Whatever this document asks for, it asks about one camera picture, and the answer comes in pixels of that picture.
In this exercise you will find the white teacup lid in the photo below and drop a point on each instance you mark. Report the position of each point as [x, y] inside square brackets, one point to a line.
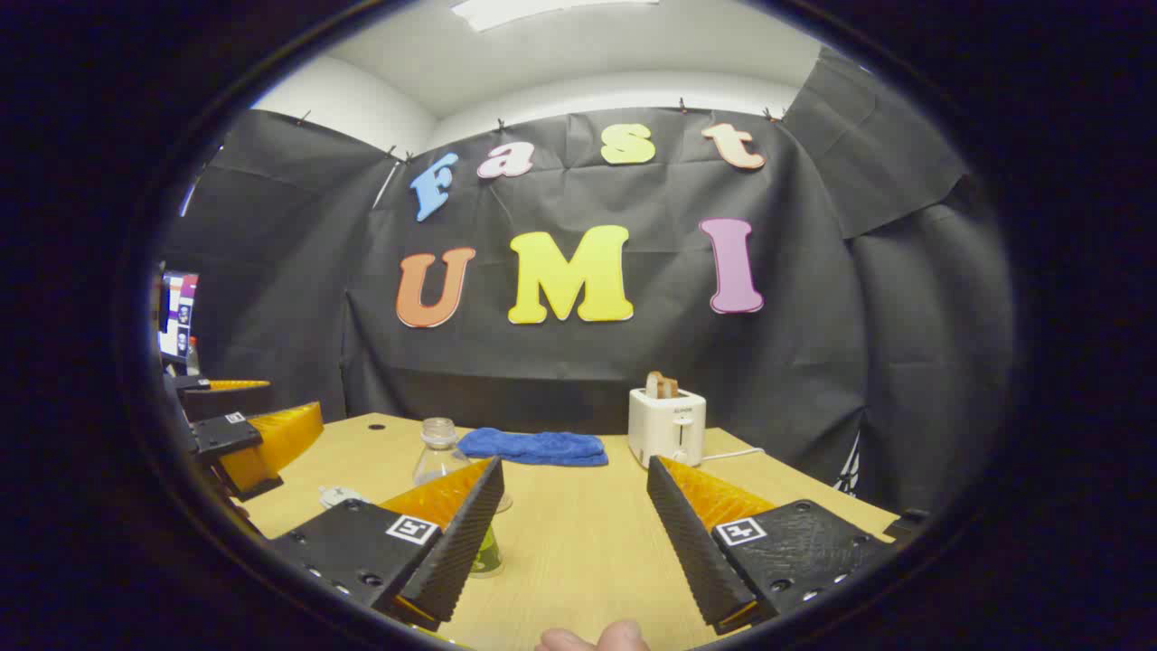
[339, 491]

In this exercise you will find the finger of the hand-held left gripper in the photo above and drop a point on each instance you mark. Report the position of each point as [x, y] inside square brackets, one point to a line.
[226, 434]
[226, 400]

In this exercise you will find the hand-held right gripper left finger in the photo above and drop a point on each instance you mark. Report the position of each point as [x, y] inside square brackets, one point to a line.
[461, 542]

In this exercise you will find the blue towel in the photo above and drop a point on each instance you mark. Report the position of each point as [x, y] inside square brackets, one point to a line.
[533, 448]

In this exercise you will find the red-capped plastic bottle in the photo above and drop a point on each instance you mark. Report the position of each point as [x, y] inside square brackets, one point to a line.
[192, 357]

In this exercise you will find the black backdrop cloth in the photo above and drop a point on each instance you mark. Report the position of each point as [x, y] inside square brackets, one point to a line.
[587, 362]

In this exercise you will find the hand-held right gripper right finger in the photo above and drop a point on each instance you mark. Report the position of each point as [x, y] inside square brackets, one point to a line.
[687, 551]

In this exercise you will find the clear green-label water bottle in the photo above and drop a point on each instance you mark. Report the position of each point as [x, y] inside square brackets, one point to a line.
[438, 452]

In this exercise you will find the toast slice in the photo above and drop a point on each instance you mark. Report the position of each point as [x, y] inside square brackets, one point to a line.
[662, 385]

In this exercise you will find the computer monitor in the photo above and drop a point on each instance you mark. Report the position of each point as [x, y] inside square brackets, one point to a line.
[176, 312]

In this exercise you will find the white toaster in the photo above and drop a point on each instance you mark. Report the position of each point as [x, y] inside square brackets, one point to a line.
[667, 429]

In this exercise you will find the white teacup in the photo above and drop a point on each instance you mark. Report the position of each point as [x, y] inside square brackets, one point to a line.
[339, 501]

